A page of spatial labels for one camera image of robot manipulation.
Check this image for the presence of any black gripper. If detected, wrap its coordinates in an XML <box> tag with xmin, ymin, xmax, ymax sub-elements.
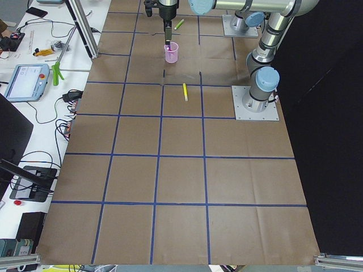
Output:
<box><xmin>159</xmin><ymin>5</ymin><xmax>178</xmax><ymax>48</ymax></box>

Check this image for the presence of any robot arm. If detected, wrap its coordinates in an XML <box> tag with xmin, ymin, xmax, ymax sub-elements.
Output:
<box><xmin>242</xmin><ymin>1</ymin><xmax>318</xmax><ymax>113</ymax></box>
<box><xmin>144</xmin><ymin>1</ymin><xmax>272</xmax><ymax>49</ymax></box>

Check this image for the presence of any pink mesh cup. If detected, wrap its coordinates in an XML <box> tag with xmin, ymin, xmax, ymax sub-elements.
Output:
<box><xmin>164</xmin><ymin>42</ymin><xmax>179</xmax><ymax>63</ymax></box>

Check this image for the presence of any green pen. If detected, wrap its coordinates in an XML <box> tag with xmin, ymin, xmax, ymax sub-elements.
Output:
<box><xmin>174</xmin><ymin>19</ymin><xmax>185</xmax><ymax>30</ymax></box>

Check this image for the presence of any yellow pen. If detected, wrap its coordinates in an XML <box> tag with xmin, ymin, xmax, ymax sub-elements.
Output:
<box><xmin>183</xmin><ymin>83</ymin><xmax>188</xmax><ymax>101</ymax></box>

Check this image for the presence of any black power adapter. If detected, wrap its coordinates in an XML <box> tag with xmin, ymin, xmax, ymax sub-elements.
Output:
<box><xmin>62</xmin><ymin>90</ymin><xmax>83</xmax><ymax>103</ymax></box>

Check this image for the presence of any long reach grabber tool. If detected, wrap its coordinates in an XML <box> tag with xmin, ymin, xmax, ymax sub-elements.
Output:
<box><xmin>44</xmin><ymin>0</ymin><xmax>86</xmax><ymax>74</ymax></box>

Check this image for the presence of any green plastic clamp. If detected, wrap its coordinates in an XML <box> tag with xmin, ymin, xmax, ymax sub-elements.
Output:
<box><xmin>52</xmin><ymin>61</ymin><xmax>64</xmax><ymax>86</ymax></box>

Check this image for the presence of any black smartphone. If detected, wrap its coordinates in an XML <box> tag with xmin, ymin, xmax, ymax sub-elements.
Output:
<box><xmin>26</xmin><ymin>7</ymin><xmax>48</xmax><ymax>18</ymax></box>

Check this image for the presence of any blue teach pendant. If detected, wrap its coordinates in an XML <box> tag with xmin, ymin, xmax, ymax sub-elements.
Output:
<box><xmin>5</xmin><ymin>64</ymin><xmax>50</xmax><ymax>103</ymax></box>

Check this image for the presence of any black monitor with stand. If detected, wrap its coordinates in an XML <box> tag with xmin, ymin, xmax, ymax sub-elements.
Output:
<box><xmin>1</xmin><ymin>96</ymin><xmax>57</xmax><ymax>202</ymax></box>

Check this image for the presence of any red emergency button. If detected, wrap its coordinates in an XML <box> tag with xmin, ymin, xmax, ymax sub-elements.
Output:
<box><xmin>14</xmin><ymin>199</ymin><xmax>23</xmax><ymax>206</ymax></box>

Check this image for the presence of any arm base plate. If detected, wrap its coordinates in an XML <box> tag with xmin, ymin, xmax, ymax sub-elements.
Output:
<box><xmin>222</xmin><ymin>15</ymin><xmax>261</xmax><ymax>39</ymax></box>
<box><xmin>231</xmin><ymin>86</ymin><xmax>280</xmax><ymax>121</ymax></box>

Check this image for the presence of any aluminium frame post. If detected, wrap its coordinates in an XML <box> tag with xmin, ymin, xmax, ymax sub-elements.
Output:
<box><xmin>65</xmin><ymin>0</ymin><xmax>99</xmax><ymax>59</ymax></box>

